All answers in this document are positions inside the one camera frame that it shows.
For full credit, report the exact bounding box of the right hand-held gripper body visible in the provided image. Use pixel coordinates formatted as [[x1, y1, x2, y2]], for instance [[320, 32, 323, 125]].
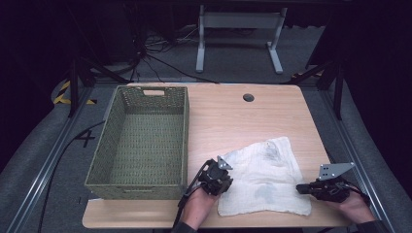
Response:
[[310, 162, 356, 204]]

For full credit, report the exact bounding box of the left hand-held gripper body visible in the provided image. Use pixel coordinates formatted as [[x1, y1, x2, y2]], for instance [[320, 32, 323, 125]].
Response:
[[197, 155, 234, 197]]

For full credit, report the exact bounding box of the white cloth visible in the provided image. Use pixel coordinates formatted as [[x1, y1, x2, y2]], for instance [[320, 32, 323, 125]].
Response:
[[217, 136, 313, 217]]

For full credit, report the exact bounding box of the green woven basket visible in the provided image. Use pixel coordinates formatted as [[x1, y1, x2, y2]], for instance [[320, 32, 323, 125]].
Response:
[[85, 84, 190, 201]]

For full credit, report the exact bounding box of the person's right hand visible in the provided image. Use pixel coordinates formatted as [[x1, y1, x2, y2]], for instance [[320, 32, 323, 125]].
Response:
[[335, 189, 377, 225]]

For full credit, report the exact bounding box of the person's left hand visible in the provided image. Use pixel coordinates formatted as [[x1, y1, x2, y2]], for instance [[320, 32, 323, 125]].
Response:
[[181, 188, 220, 230]]

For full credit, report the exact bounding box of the black metal stand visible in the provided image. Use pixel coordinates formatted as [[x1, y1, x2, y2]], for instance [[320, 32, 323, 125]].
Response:
[[281, 59, 345, 121], [67, 56, 130, 118]]

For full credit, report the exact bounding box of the yellow black hazard tape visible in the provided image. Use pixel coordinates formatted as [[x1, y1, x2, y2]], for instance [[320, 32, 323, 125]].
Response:
[[52, 81, 98, 106]]

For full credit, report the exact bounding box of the left hand-held gripper cable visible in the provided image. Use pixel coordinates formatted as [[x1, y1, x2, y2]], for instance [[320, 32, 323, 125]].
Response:
[[171, 159, 212, 233]]

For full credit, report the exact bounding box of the aluminium floor rail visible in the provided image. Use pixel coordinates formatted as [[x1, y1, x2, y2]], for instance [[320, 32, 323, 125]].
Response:
[[320, 88, 396, 233], [6, 85, 98, 233]]

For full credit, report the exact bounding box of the bundle of black floor cables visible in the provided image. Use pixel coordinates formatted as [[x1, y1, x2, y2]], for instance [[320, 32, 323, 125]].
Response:
[[122, 25, 222, 85]]

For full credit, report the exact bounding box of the white metal table frame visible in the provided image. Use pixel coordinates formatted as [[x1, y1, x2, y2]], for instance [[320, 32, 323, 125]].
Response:
[[194, 4, 289, 75]]

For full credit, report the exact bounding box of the black floor cable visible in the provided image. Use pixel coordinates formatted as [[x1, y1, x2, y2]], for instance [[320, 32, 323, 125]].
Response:
[[37, 119, 106, 233]]

